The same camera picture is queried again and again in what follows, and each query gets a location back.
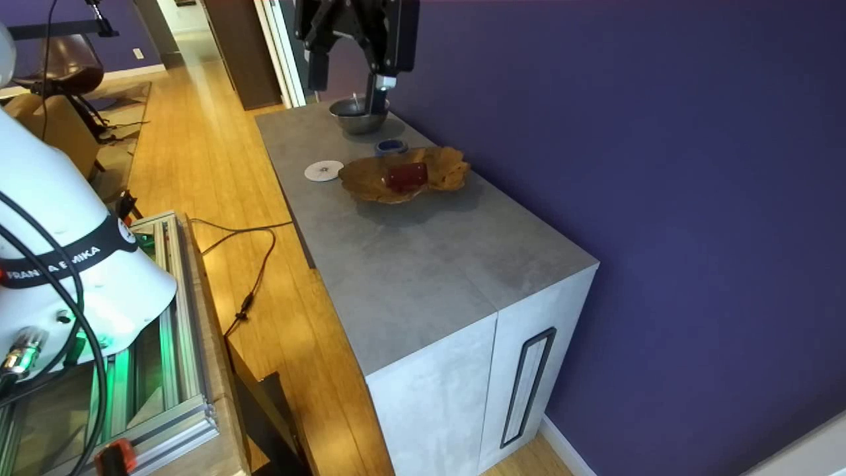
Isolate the red clamp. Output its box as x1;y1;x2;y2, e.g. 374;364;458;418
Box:
93;436;139;476

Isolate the wooden leaf-shaped tray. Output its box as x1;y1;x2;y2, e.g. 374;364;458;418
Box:
337;142;474;209

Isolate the black box on floor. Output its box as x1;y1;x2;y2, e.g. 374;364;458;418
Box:
224;341;311;476

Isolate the metal bowl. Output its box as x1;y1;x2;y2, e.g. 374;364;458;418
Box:
327;95;397;138

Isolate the white round disc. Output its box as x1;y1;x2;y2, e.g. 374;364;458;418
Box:
300;159;345;184

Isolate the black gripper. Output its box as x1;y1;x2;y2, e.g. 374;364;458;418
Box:
292;0;422;119

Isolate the black rectangular cabinet door handle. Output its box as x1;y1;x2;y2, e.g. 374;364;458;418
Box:
497;324;561;452

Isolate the grey concrete-look cabinet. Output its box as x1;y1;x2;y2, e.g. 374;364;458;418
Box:
253;103;602;476

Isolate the dark brown chair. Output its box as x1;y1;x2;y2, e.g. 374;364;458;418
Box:
14;29;121;144

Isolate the white door frame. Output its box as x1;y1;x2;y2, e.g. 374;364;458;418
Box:
251;0;311;111

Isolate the small red toy wagon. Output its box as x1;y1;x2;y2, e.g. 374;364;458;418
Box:
384;159;431;194

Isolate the aluminium robot stand frame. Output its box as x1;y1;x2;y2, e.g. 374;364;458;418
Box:
0;209;224;476

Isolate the black cable on floor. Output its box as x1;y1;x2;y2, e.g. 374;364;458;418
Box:
187;216;295;337

